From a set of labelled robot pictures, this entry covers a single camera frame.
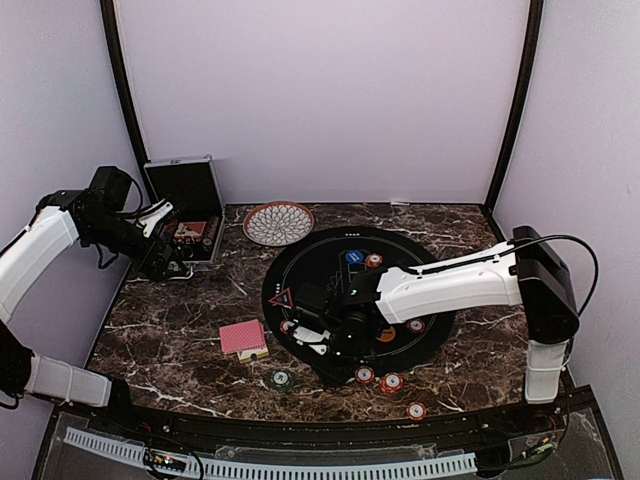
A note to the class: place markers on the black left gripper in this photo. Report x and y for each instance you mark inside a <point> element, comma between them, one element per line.
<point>154,271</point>

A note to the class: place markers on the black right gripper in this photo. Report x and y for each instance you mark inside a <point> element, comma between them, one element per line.
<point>336,375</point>

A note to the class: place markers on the red poker chip stack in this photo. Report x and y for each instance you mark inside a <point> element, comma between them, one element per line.
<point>391,383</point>

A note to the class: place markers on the orange big blind button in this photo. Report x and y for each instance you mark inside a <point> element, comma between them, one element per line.
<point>387,335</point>

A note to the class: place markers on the red chip mat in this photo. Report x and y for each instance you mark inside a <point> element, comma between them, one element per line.
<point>374,260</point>
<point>285,325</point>
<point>416,326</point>

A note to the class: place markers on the blue dealer button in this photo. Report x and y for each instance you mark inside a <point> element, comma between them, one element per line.
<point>354,257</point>

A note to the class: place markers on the red chip mat top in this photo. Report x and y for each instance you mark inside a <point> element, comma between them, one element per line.
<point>374,260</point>

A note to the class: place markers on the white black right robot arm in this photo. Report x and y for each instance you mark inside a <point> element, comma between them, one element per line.
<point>523,271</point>

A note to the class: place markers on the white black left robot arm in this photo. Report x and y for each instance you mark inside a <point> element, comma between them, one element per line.
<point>96,217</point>

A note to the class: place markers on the red card box in case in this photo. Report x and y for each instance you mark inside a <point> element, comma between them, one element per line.
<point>190,230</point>

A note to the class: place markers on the aluminium poker chip case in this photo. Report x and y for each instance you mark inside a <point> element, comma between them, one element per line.
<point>191,185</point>

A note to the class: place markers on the yellow card box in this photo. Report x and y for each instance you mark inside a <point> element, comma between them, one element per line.
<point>252,355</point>

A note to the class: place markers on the red playing card deck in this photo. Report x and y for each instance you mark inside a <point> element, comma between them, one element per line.
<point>242,336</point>

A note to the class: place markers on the round black poker mat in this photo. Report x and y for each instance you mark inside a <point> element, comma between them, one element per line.
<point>320,260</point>

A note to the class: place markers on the patterned ceramic plate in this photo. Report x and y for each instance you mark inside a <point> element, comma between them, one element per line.
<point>278,224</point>

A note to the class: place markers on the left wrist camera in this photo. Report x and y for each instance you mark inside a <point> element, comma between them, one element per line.
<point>150,217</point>

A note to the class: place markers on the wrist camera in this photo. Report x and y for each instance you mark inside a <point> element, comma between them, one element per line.
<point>150,217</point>
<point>310,331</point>

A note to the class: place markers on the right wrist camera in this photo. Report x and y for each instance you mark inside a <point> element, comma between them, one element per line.
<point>310,331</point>

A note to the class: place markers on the white cable duct strip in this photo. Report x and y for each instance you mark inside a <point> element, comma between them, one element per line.
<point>245,463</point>

